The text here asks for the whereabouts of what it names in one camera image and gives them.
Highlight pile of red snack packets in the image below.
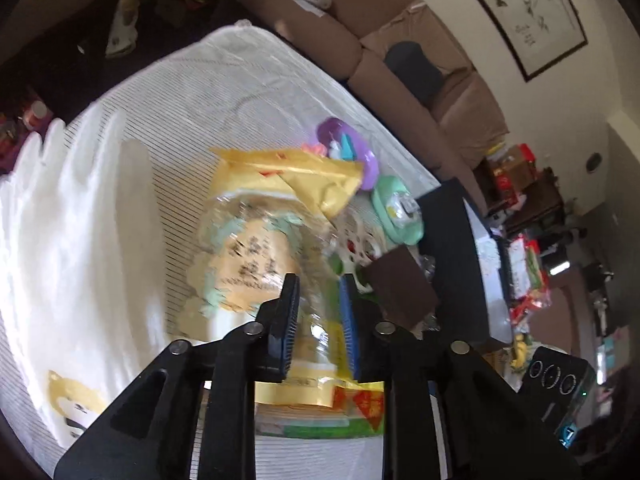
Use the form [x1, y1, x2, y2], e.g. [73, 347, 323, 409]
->
[504, 234, 554, 327]

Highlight white round holder teal stick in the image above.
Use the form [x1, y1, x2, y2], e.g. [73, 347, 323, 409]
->
[326, 132, 359, 161]

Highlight white plastic ring tray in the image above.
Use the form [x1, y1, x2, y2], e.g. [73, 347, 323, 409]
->
[329, 214, 382, 294]

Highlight white tape roll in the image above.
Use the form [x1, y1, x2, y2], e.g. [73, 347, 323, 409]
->
[387, 194, 420, 222]

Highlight framed wall painting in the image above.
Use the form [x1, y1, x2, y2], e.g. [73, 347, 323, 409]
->
[444, 0, 589, 83]

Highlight black rectangular box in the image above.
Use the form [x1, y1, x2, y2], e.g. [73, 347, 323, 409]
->
[416, 177, 517, 347]

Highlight white plastic bag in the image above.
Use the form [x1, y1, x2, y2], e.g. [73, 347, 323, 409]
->
[0, 116, 172, 450]

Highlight white glove carton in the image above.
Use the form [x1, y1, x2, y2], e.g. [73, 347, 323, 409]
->
[474, 229, 505, 287]

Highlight brown sofa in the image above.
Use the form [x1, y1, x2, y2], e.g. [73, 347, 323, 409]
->
[235, 0, 512, 172]

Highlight stack of cardboard boxes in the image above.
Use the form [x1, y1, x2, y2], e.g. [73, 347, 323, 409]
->
[486, 143, 539, 202]

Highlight purple plastic plate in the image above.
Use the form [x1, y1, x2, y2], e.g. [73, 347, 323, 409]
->
[315, 117, 381, 191]

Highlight yellow topped snack packet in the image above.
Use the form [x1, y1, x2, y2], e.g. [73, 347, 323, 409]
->
[171, 147, 387, 439]

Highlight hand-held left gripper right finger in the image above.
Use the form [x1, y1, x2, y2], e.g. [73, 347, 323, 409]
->
[338, 273, 582, 480]

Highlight brown sanding sponge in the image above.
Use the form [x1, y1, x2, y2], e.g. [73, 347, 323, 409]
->
[359, 247, 440, 329]

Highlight dark blue pillow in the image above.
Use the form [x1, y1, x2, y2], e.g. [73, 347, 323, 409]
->
[383, 41, 446, 106]

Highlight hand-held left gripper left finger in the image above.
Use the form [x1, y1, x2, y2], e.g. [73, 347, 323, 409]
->
[54, 272, 301, 480]

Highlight green plastic plate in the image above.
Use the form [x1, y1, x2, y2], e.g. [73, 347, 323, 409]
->
[370, 175, 426, 246]

